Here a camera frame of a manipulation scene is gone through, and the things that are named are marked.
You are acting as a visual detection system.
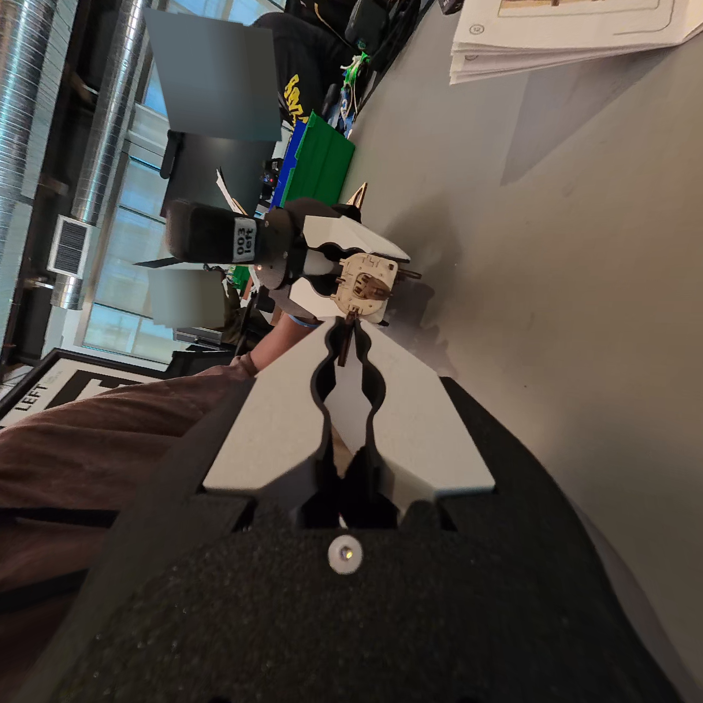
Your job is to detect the blue plastic bin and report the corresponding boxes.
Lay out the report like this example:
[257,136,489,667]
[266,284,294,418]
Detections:
[268,118,314,212]

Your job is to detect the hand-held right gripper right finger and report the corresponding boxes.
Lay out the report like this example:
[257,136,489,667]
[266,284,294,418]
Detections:
[353,320,497,507]

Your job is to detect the wooden model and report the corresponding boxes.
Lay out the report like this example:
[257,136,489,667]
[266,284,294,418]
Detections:
[331,250,424,325]

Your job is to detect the person's left forearm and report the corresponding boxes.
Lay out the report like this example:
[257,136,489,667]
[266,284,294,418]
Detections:
[231,316,325,380]

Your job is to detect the framed printed marker sign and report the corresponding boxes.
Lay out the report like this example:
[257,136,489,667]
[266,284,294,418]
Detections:
[0,349,165,430]

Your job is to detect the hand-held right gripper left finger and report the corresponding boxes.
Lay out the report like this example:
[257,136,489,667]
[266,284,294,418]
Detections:
[201,317,341,515]

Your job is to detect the black monitor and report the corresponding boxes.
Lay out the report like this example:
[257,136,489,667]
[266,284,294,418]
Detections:
[159,129,281,220]

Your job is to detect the black lanyard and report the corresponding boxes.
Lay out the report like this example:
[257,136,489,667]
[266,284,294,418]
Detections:
[0,506,120,531]

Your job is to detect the instruction booklet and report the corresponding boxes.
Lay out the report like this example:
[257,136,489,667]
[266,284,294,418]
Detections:
[449,0,703,86]

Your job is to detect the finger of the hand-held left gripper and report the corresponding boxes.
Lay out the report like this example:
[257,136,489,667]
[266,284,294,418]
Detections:
[302,214,412,263]
[286,272,388,326]

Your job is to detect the silver ventilation duct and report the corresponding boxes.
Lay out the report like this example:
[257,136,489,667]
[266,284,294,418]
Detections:
[0,0,75,231]
[52,0,157,311]

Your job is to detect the white vent grille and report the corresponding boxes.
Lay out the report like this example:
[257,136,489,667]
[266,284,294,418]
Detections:
[47,214,98,275]

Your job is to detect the green and white cords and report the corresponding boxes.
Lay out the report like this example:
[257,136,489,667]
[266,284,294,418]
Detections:
[336,52,370,133]

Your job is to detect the large green plastic bin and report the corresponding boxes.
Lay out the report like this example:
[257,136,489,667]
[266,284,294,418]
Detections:
[288,109,356,212]

